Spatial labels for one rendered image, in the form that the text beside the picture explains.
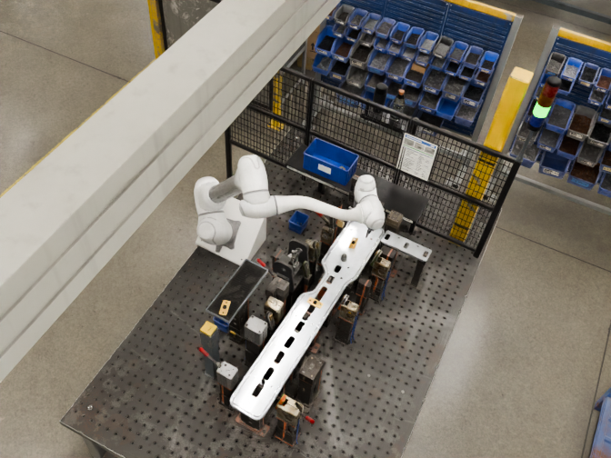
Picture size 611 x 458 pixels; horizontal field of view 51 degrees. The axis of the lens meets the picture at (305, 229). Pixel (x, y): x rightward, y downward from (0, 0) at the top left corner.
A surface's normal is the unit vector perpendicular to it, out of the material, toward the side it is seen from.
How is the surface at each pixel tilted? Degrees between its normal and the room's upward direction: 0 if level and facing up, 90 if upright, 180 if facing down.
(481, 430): 0
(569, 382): 0
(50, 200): 0
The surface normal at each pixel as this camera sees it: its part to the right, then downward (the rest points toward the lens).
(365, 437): 0.06, -0.63
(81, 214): 0.89, 0.38
